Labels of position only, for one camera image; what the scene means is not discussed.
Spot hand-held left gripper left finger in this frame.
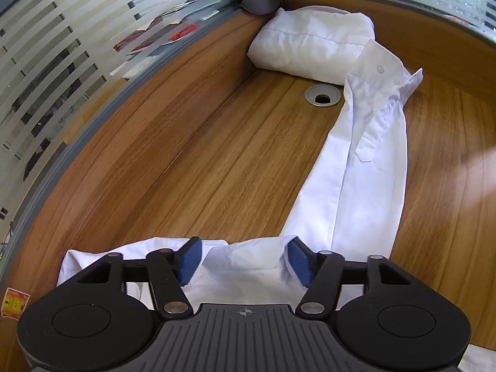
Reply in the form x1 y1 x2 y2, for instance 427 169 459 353
75 236 202 320

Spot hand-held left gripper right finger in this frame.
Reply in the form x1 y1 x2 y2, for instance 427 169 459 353
287 237 416 320

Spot white dress shirt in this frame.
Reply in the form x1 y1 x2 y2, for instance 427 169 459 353
58 39 496 372

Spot red yellow sticker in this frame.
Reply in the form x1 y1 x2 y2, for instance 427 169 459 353
2 287 30 318

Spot folded white shirt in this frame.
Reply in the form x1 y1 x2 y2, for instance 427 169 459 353
248 6 376 85

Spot metal desk cable grommet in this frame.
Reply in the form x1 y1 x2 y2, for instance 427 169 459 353
305 83 342 107

